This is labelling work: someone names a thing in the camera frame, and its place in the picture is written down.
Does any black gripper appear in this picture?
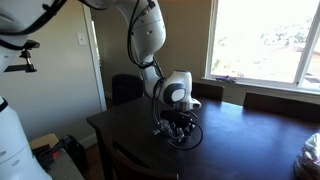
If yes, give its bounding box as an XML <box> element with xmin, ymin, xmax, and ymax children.
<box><xmin>160</xmin><ymin>119</ymin><xmax>197</xmax><ymax>141</ymax></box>

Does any dark wooden chair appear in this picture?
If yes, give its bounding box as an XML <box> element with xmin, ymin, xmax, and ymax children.
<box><xmin>243</xmin><ymin>91</ymin><xmax>320</xmax><ymax>123</ymax></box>
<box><xmin>99</xmin><ymin>129</ymin><xmax>179</xmax><ymax>180</ymax></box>
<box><xmin>191</xmin><ymin>82</ymin><xmax>225</xmax><ymax>102</ymax></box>

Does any black office chair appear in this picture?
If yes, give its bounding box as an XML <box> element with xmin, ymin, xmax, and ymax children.
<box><xmin>111</xmin><ymin>73</ymin><xmax>146</xmax><ymax>107</ymax></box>

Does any purple object on sill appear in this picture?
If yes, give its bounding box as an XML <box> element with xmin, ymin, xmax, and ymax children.
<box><xmin>215</xmin><ymin>75</ymin><xmax>237</xmax><ymax>84</ymax></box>

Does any black tool with red button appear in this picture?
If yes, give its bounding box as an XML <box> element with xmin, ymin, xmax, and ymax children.
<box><xmin>33</xmin><ymin>134</ymin><xmax>89</xmax><ymax>174</ymax></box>

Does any grey perforated platform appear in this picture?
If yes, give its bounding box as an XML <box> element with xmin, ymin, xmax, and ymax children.
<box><xmin>46</xmin><ymin>148</ymin><xmax>84</xmax><ymax>180</ymax></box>

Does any white framed window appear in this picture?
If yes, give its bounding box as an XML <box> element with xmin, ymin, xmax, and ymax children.
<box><xmin>203</xmin><ymin>0</ymin><xmax>320</xmax><ymax>93</ymax></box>

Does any clear plastic food bag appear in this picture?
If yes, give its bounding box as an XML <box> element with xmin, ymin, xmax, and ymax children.
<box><xmin>294</xmin><ymin>132</ymin><xmax>320</xmax><ymax>180</ymax></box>

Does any cream coloured box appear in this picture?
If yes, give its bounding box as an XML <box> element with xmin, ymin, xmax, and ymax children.
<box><xmin>29</xmin><ymin>133</ymin><xmax>60</xmax><ymax>150</ymax></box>

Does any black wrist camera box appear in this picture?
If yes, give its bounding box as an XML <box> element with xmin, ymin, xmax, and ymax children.
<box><xmin>160</xmin><ymin>109</ymin><xmax>198</xmax><ymax>121</ymax></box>

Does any white door frame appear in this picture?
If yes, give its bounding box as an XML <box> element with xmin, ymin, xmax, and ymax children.
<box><xmin>81</xmin><ymin>0</ymin><xmax>108</xmax><ymax>113</ymax></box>

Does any white light switch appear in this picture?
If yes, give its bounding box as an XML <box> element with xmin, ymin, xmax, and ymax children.
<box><xmin>76</xmin><ymin>32</ymin><xmax>87</xmax><ymax>47</ymax></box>

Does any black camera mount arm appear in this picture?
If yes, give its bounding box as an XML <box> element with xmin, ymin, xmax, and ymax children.
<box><xmin>3</xmin><ymin>49</ymin><xmax>38</xmax><ymax>74</ymax></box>

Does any black external camera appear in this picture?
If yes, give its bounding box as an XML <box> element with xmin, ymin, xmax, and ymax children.
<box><xmin>23</xmin><ymin>39</ymin><xmax>41</xmax><ymax>51</ymax></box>

